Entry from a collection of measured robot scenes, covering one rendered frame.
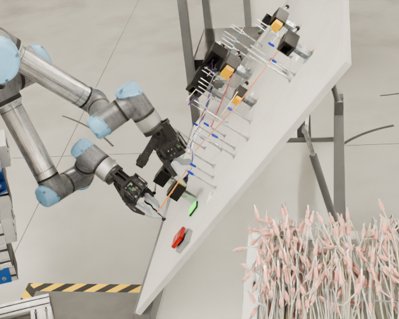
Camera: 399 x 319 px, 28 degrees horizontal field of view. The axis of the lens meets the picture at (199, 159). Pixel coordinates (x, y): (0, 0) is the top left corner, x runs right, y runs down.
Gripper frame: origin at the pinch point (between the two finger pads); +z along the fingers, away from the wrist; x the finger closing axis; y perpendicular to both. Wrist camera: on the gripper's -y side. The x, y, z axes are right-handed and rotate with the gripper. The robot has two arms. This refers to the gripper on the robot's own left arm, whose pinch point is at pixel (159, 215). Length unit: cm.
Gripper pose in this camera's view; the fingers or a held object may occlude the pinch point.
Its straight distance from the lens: 255.4
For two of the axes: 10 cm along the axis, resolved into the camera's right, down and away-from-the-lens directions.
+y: 1.5, -4.0, -9.0
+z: 7.7, 6.2, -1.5
